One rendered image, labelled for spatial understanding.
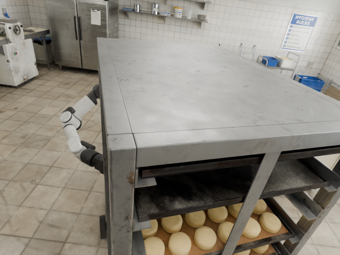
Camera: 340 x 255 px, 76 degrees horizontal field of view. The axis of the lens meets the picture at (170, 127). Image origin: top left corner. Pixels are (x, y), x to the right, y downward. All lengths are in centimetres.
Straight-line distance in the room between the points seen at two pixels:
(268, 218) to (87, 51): 565
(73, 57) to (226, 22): 399
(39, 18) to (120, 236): 719
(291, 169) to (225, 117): 26
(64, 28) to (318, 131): 591
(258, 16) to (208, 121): 628
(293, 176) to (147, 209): 32
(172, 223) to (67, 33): 575
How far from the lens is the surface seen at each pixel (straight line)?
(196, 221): 57
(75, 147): 133
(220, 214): 61
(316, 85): 680
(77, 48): 605
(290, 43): 695
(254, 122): 35
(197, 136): 28
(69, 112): 151
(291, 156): 41
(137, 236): 46
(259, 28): 661
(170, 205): 38
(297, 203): 63
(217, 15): 635
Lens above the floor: 197
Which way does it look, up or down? 31 degrees down
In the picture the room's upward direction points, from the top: 8 degrees clockwise
